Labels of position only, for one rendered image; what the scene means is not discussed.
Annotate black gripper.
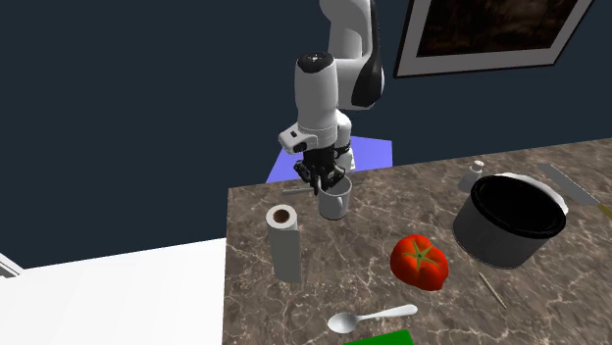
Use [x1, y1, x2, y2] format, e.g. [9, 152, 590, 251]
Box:
[293, 145, 347, 198]

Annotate grey cup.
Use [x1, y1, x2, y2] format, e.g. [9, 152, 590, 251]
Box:
[317, 177, 354, 222]

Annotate blue robot stand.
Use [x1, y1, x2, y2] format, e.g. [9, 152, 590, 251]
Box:
[265, 135, 394, 185]

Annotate white paper towel roll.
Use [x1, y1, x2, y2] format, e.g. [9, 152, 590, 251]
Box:
[265, 204, 303, 284]

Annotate red tomato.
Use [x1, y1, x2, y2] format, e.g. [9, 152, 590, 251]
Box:
[389, 232, 450, 292]

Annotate grey salt shaker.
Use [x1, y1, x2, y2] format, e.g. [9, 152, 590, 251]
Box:
[457, 160, 486, 195]

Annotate white spoon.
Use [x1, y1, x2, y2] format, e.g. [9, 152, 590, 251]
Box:
[327, 303, 420, 335]

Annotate green flat block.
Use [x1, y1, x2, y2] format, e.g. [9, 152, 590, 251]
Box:
[342, 328, 416, 345]

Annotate grey pot with black inside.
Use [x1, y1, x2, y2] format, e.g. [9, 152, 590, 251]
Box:
[451, 172, 571, 271]

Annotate thin wooden stick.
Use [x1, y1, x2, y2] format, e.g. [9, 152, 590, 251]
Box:
[478, 271, 508, 311]

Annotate framed dark wall picture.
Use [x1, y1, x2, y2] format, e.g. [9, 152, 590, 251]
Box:
[392, 0, 597, 79]

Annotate grey knife with yellow handle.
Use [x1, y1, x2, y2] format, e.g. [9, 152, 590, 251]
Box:
[535, 162, 612, 222]

